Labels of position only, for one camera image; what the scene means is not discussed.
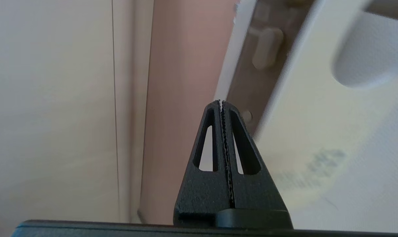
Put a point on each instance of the white and blue door hanger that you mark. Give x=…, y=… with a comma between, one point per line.
x=301, y=115

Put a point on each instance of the beige keyhole cover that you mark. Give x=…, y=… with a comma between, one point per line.
x=268, y=47

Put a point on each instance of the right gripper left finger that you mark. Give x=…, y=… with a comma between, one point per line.
x=202, y=197

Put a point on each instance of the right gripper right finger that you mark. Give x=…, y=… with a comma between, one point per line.
x=261, y=197

